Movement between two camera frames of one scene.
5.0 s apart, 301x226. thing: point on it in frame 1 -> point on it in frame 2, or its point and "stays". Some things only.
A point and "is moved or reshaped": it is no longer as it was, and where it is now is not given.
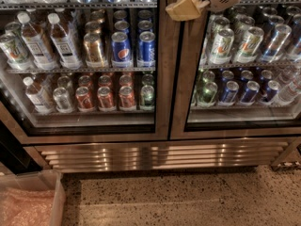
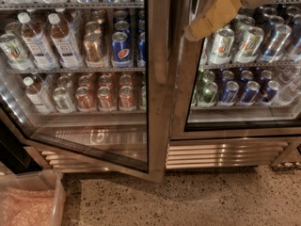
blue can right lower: [230, 92] stays
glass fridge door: [86, 64] is moved or reshaped
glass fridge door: [238, 71] stays
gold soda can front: [95, 56] stays
